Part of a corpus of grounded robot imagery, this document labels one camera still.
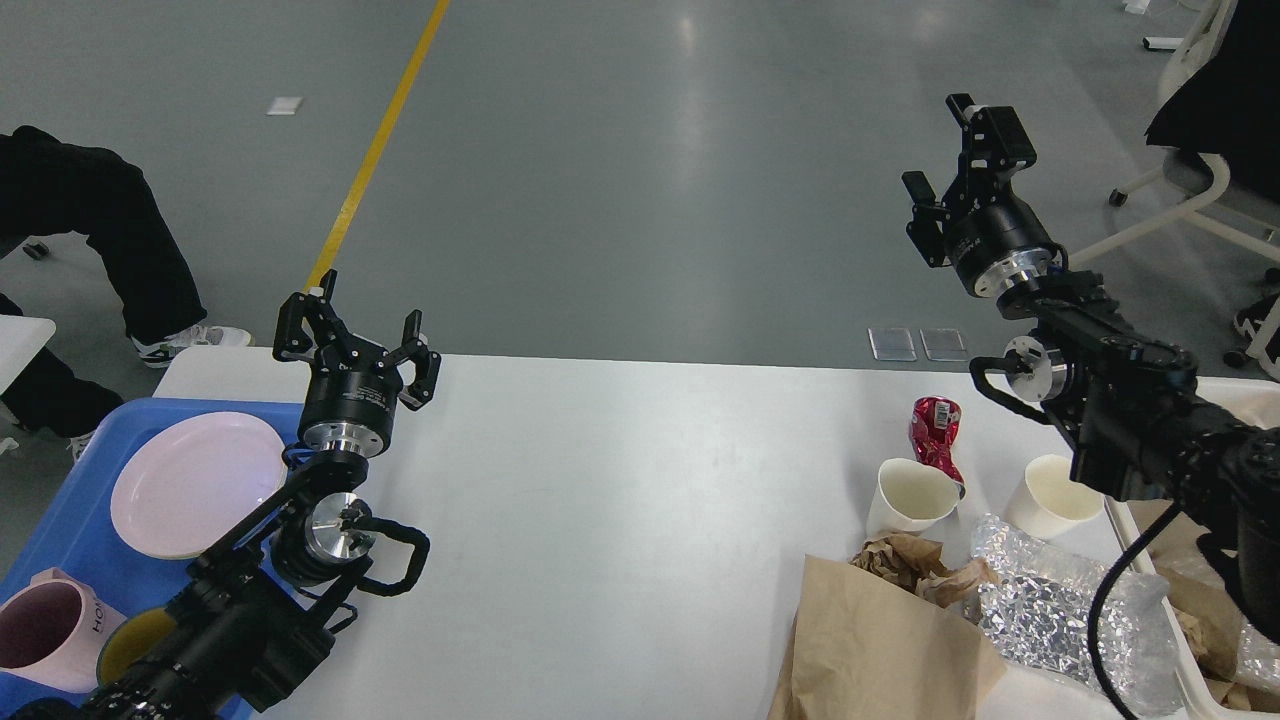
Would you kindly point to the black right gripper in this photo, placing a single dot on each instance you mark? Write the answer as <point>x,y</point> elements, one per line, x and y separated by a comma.
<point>996,240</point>

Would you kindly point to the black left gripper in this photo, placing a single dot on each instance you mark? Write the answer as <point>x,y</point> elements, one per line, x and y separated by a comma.
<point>347,408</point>

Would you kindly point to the pink plastic plate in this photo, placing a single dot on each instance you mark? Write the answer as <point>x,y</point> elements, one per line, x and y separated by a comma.
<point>186,487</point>

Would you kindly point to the white paper cup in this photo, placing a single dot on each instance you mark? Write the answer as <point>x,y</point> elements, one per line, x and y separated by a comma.
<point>1047,502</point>
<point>910,497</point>

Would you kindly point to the dark green mug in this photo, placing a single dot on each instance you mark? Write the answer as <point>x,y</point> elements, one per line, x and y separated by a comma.
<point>131,641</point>

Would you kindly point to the brown paper bag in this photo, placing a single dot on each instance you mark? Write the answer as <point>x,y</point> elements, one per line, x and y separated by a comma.
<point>864,649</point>

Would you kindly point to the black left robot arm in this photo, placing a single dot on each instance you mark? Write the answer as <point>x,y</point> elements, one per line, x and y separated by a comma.
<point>257,615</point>

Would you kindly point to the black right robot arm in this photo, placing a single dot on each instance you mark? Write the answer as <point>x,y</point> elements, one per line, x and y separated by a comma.
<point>1127,405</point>

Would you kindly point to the red snack wrapper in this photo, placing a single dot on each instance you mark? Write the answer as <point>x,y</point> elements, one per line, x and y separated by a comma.
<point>933,428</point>

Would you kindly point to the standing person in black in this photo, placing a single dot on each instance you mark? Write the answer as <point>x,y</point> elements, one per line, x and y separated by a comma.
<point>1219,126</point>

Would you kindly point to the blue plastic tray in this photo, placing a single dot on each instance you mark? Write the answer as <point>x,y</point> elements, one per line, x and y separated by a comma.
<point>77,534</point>

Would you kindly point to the white side table corner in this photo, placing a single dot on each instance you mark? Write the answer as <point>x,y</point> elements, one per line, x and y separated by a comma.
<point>21,339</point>

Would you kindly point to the crumpled brown paper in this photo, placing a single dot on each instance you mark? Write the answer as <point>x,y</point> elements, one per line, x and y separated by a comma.
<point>915,564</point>

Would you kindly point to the pink mug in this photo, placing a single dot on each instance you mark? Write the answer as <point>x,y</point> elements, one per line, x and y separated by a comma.
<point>54,630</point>

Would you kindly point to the beige plastic bin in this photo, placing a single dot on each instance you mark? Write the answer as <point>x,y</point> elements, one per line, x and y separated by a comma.
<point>1191,579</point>

